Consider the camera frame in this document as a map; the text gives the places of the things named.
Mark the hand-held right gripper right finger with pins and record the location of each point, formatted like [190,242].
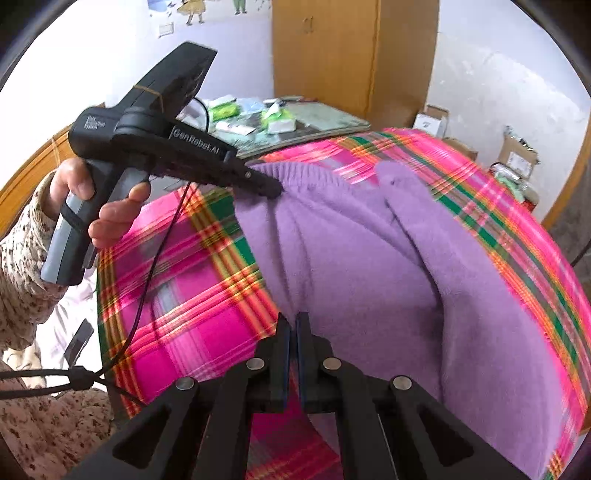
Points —
[301,353]

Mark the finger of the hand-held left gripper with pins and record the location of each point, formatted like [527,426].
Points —
[258,182]

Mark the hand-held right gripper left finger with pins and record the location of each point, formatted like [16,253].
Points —
[285,353]

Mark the purple pants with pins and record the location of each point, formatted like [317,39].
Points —
[346,258]

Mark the person's left forearm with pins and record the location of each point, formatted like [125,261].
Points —
[23,277]

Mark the person's left hand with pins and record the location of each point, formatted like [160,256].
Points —
[78,180]

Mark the green tissue pack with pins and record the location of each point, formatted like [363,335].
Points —
[279,121]
[224,110]

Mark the grey folding table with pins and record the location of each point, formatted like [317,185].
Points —
[323,115]

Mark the pink plaid blanket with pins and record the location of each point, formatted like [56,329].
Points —
[184,300]

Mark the wooden headboard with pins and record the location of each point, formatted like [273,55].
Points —
[23,184]

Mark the wooden wardrobe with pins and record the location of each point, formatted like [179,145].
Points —
[341,55]

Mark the white cardboard box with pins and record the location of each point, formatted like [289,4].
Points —
[430,121]

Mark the small brown cardboard box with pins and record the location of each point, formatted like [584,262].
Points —
[461,147]

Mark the person's torso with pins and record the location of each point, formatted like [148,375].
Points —
[46,438]

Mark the open brown cardboard box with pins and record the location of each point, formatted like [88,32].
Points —
[519,157]

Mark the red gift bag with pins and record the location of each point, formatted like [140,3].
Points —
[531,198]

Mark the white wall socket plate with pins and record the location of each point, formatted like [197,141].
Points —
[165,30]

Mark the cartoon wall sticker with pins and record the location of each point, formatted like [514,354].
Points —
[194,9]

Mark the wooden door frame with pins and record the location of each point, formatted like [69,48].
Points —
[568,194]

